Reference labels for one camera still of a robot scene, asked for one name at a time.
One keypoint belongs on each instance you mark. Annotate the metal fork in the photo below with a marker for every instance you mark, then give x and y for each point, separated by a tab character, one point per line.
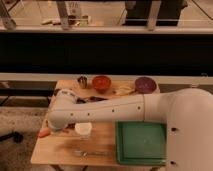
84	153

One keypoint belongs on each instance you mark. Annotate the red orange pepper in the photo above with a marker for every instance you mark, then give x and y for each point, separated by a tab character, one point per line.
44	133

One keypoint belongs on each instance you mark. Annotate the white plastic cup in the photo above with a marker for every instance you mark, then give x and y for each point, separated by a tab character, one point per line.
83	129

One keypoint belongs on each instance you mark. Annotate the purple bowl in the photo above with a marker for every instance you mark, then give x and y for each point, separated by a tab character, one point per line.
145	85

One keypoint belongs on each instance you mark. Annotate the red bowl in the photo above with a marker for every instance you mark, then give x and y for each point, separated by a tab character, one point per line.
101	83

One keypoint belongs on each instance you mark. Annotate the black handled peeler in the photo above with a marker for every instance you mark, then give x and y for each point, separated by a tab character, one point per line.
90	99

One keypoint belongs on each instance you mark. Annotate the small metal cup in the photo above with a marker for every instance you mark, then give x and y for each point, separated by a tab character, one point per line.
82	81

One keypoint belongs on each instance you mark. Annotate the bunch of dark grapes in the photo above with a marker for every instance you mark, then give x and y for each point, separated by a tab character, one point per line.
71	126

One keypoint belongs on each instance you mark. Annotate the yellow banana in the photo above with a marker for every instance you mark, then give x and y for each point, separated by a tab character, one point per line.
123	90

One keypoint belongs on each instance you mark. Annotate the green plastic tray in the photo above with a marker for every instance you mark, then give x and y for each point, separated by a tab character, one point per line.
140	143

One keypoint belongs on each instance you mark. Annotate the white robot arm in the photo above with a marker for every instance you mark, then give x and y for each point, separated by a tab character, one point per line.
188	114

